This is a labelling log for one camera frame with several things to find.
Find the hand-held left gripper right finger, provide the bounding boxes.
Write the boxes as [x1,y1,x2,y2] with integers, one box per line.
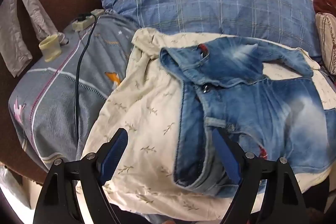
[211,127,307,224]

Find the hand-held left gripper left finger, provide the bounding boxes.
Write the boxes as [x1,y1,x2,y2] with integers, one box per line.
[33,128,129,224]

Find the blue denim pants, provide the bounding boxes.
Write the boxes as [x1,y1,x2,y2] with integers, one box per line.
[159,36,336,199]

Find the cream leaf-print cloth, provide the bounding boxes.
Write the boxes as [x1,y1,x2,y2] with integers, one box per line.
[76,28,336,222]

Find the grey star-print quilt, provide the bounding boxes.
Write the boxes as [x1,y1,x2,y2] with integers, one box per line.
[8,10,139,170]

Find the white plastic bag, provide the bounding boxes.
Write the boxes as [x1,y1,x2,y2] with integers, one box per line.
[0,165,34,210]

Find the beige plastic cup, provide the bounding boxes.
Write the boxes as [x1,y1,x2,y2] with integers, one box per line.
[39,34,61,62]

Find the beige power strip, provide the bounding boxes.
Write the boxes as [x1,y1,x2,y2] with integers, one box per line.
[72,9,105,31]

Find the striped floral pillow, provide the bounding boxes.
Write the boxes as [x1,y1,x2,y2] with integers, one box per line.
[315,13,336,76]

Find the grey hanging cloth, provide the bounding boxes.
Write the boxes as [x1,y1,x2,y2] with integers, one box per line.
[0,0,65,77]

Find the black power cable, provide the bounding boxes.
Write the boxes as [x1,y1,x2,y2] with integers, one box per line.
[74,13,99,140]

